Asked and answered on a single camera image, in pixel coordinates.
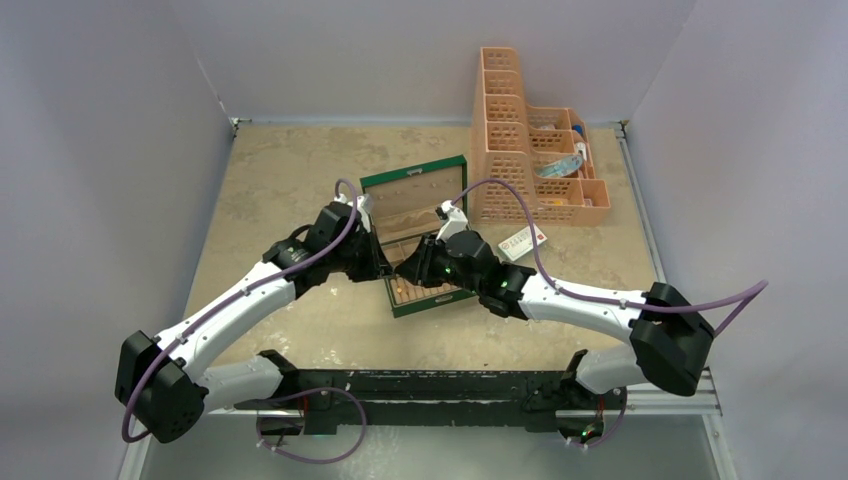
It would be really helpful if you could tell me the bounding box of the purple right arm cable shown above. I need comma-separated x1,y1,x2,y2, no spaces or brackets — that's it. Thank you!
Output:
450,178,770,339

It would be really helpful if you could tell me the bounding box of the orange plastic organizer rack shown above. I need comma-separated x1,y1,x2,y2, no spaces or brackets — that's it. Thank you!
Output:
468,47,611,227

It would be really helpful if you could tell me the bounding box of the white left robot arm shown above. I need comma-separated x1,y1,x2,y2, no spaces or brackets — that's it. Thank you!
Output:
115,195,391,443

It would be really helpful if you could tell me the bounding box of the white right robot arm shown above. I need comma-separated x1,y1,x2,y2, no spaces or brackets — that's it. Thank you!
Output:
394,230,715,407

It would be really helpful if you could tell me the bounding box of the green jewelry box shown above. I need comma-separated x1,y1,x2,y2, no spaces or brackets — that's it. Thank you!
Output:
360,155,472,318

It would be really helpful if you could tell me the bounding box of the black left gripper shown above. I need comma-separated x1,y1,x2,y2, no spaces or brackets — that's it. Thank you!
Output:
329,225,395,283

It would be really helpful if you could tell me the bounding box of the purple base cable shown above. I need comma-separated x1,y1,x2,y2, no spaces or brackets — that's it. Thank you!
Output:
255,388,368,466

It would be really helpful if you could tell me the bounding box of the small white green box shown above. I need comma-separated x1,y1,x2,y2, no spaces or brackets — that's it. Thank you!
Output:
498,225,548,262

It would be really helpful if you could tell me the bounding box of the clear tape roll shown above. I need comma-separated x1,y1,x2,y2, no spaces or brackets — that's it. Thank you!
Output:
535,154,585,178

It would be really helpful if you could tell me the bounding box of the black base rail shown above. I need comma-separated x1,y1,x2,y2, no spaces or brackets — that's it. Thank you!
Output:
236,351,626,441

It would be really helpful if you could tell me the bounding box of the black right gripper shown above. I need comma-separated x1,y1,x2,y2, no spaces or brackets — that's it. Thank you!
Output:
396,235,483,296

